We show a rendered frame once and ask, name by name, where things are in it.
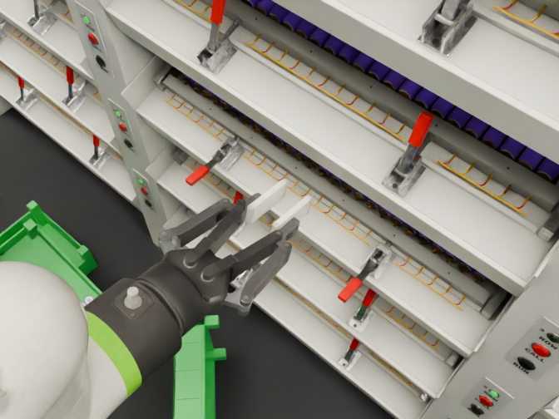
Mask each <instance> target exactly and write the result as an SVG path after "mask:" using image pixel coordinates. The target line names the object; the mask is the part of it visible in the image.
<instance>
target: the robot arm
mask: <svg viewBox="0 0 559 419"><path fill-rule="evenodd" d="M287 184H288V181H287V180H286V179H282V180H281V181H280V182H279V183H277V184H276V185H274V186H273V187H272V188H270V189H269V190H268V191H266V192H265V193H264V194H260V193H259V192H258V193H255V194H253V195H252V196H251V197H249V198H248V199H247V200H243V199H239V200H237V203H236V205H235V204H232V203H231V202H230V200H229V199H226V198H224V199H222V200H219V201H218V202H216V203H214V204H213V205H211V206H210V207H208V208H207V209H204V210H203V211H201V212H200V213H199V214H196V215H195V216H193V217H192V218H190V219H188V220H187V221H185V222H184V223H182V224H180V225H178V226H177V227H174V228H170V229H165V230H162V231H160V232H159V234H158V249H159V251H161V252H163V254H164V256H163V259H162V261H160V263H157V264H155V265H153V266H152V267H151V268H149V269H148V270H147V271H145V273H143V274H142V275H140V276H139V277H138V278H136V279H126V278H124V279H121V280H119V281H118V282H117V283H115V284H114V285H112V286H111V287H110V288H109V289H107V290H106V291H105V292H103V293H102V294H100V295H99V296H98V297H96V298H95V299H93V300H92V301H91V302H90V303H89V304H87V305H86V306H84V307H83V305H82V302H81V300H80V299H79V297H78V296H77V294H76V292H75V291H74V290H73V288H72V287H71V286H70V285H69V284H68V283H67V282H66V281H65V280H64V279H62V278H61V277H60V276H58V275H57V274H55V273H53V272H52V271H50V270H48V269H45V268H43V267H41V266H38V265H35V264H30V263H25V262H18V261H5V262H0V419H107V418H108V417H109V416H110V415H111V414H112V413H113V412H114V410H115V409H116V408H117V407H118V406H120V405H121V404H122V403H123V402H124V401H125V400H126V399H127V398H128V397H129V396H130V395H131V394H132V393H133V392H134V391H135V390H136V389H137V388H138V387H140V386H141V385H142V384H143V383H144V382H145V381H146V380H148V379H149V378H150V377H151V376H152V375H153V374H154V373H155V372H157V371H158V370H159V369H160V368H161V367H162V366H163V365H165V364H166V363H167V362H168V361H169V360H170V359H171V358H172V357H174V356H175V355H176V354H177V353H178V352H179V351H180V350H181V346H182V337H183V336H184V335H185V334H187V333H188V332H189V331H190V330H191V329H192V328H193V327H194V326H195V325H196V324H197V323H198V322H200V321H201V320H202V319H203V318H204V317H205V316H206V315H207V314H208V313H209V312H211V311H213V310H215V309H218V308H222V307H223V306H224V305H225V306H229V307H232V308H237V309H238V314H239V315H241V316H246V315H247V314H248V313H249V311H250V307H251V304H252V302H253V300H254V299H255V298H256V296H257V295H258V294H259V293H260V292H261V291H262V290H263V289H264V288H265V286H266V285H267V284H268V283H269V282H270V281H271V280H272V278H273V277H274V276H275V275H276V274H277V273H278V272H279V271H280V270H281V269H282V268H283V267H284V266H285V265H286V264H287V263H288V261H289V257H290V253H291V249H292V244H291V243H290V242H287V240H289V239H290V238H291V237H292V236H293V235H294V234H296V233H297V231H298V229H299V223H300V221H301V220H302V219H303V218H304V217H305V216H306V215H307V214H308V213H309V208H310V206H311V202H312V199H313V198H312V197H311V196H310V195H307V196H305V197H304V198H303V199H302V200H301V201H300V202H299V203H298V204H296V205H295V206H294V207H293V208H291V209H290V210H289V211H288V212H286V213H285V214H284V215H283V216H281V217H280V218H279V219H278V220H276V221H275V222H274V223H273V224H272V229H271V232H270V234H267V235H266V236H265V237H263V238H262V239H259V240H258V241H256V242H254V243H253V244H251V245H249V246H248V247H246V248H244V249H242V250H241V251H240V252H238V253H236V254H234V255H232V254H230V255H228V256H226V257H224V258H223V259H221V258H219V257H216V256H215V254H216V253H217V252H218V251H219V249H220V248H221V247H222V246H223V245H224V244H225V242H226V241H227V240H228V239H229V238H230V237H231V236H232V234H233V233H234V232H235V231H236V230H237V229H238V228H239V227H240V226H241V225H242V224H243V222H244V219H245V223H246V224H247V225H251V224H252V223H254V222H255V221H256V220H257V219H258V218H259V217H260V216H262V215H263V214H264V213H266V212H267V211H268V210H270V209H271V208H272V207H273V206H274V205H276V204H277V203H278V202H280V201H281V200H282V199H283V198H284V197H285V192H286V189H287ZM216 225H217V226H216ZM215 226H216V227H215ZM213 227H215V228H214V229H213V230H212V231H211V232H210V234H209V235H208V236H207V237H204V238H203V239H202V240H201V241H200V242H199V243H198V244H197V245H196V246H195V247H194V248H190V249H180V248H181V247H183V246H185V245H187V244H188V243H189V242H191V241H193V240H194V239H196V238H198V237H199V236H201V235H202V234H204V233H205V232H207V231H208V230H210V229H212V228H213ZM266 258H268V259H267V260H266V261H265V262H264V263H263V264H262V265H261V266H260V267H259V268H258V269H257V270H256V271H255V273H254V274H253V275H252V276H251V277H250V278H249V279H248V280H247V282H246V283H245V286H244V287H241V286H240V287H238V288H237V289H236V290H235V291H234V292H233V293H228V287H229V283H231V282H232V281H234V280H235V279H236V278H237V276H238V275H240V274H242V273H243V272H244V271H246V270H247V269H250V268H251V267H253V266H254V265H256V264H257V263H259V262H261V261H262V260H264V259H266Z"/></svg>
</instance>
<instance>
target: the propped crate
mask: <svg viewBox="0 0 559 419"><path fill-rule="evenodd" d="M23 226H24V228H22V229H21V230H20V231H18V232H17V233H16V234H15V235H13V237H11V238H10V239H9V240H7V241H6V242H5V243H4V244H2V245H1V246H0V262H5V261H18V262H25V263H30V264H35V265H38V266H41V267H43V268H45V269H48V270H50V271H52V272H53V273H55V274H57V275H58V276H60V277H61V278H62V279H64V280H65V281H66V282H67V283H68V284H69V285H70V286H71V287H72V288H73V290H74V291H75V292H76V294H77V296H78V297H79V299H80V300H81V302H82V303H85V298H86V297H87V296H92V297H93V299H95V298H96V297H98V296H99V295H100V294H102V291H101V290H100V289H99V288H98V287H97V286H96V285H95V284H94V283H93V282H92V281H91V280H90V279H89V278H88V277H87V276H86V275H85V274H84V273H83V272H82V271H81V270H80V269H79V268H78V267H77V266H76V265H75V264H74V263H73V262H72V261H71V260H70V259H69V258H68V257H67V256H66V255H65V254H64V253H63V252H62V251H61V250H60V249H59V248H58V247H57V246H56V245H55V244H54V243H53V242H52V241H51V240H50V239H49V238H48V237H47V236H46V235H45V234H44V233H43V232H42V231H41V230H40V229H39V228H38V227H37V224H36V223H35V222H34V221H33V220H32V219H29V220H28V221H26V222H25V223H24V224H23Z"/></svg>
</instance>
